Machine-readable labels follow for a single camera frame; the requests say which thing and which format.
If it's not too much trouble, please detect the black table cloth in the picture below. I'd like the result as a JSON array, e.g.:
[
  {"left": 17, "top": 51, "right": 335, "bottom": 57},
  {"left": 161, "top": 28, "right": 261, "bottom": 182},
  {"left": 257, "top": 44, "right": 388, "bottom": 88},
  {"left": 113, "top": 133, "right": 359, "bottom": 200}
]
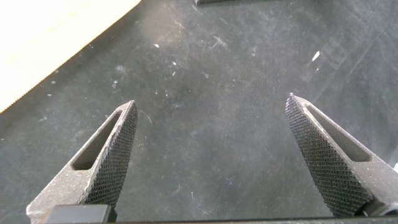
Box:
[{"left": 0, "top": 0, "right": 398, "bottom": 224}]

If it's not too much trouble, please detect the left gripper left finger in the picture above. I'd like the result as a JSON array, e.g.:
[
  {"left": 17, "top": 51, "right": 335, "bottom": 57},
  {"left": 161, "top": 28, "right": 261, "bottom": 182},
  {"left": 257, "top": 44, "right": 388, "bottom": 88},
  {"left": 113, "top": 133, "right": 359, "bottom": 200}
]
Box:
[{"left": 26, "top": 100, "right": 139, "bottom": 220}]

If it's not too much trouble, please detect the wicker basket with brown handles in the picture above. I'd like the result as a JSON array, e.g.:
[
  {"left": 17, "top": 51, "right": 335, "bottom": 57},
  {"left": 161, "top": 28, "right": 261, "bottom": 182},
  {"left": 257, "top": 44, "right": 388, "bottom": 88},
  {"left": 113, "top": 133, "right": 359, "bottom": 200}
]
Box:
[{"left": 0, "top": 0, "right": 142, "bottom": 114}]

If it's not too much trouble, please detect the black pouch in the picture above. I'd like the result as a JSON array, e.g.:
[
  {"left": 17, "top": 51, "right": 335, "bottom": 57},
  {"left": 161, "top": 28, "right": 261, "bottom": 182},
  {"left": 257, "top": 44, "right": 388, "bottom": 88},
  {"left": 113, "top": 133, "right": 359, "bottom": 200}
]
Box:
[{"left": 194, "top": 0, "right": 239, "bottom": 6}]

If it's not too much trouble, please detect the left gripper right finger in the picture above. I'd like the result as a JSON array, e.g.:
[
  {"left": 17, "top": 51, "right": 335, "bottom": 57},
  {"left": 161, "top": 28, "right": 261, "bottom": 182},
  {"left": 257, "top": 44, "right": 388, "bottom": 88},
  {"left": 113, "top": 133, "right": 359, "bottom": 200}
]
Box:
[{"left": 284, "top": 92, "right": 398, "bottom": 218}]

